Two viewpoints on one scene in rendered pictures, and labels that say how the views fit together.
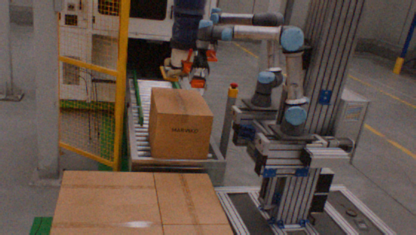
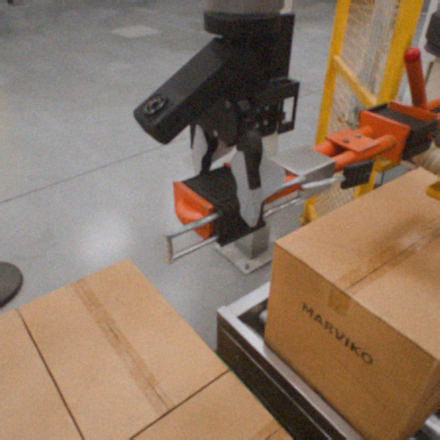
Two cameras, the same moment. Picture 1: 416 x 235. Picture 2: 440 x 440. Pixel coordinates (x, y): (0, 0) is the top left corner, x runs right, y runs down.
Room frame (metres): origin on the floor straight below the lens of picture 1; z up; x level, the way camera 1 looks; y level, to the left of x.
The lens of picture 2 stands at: (2.11, -0.37, 1.54)
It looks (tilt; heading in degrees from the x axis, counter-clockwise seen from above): 37 degrees down; 65
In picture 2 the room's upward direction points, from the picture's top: straight up
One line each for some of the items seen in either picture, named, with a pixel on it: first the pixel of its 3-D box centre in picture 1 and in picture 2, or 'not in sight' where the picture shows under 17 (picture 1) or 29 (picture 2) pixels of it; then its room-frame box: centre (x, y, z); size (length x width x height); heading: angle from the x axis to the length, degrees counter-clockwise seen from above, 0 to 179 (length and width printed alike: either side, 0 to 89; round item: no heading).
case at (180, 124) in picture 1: (177, 124); (403, 295); (2.88, 0.12, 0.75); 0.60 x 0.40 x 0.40; 12
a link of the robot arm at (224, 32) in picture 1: (222, 33); not in sight; (2.30, -0.10, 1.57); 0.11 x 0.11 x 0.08; 76
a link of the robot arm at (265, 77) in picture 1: (265, 82); not in sight; (2.78, -0.48, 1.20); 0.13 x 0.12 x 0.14; 146
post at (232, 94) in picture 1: (224, 142); not in sight; (3.23, -0.30, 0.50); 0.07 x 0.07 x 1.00; 13
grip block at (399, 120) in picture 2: (188, 67); (394, 130); (2.63, 0.08, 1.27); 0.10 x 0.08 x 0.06; 102
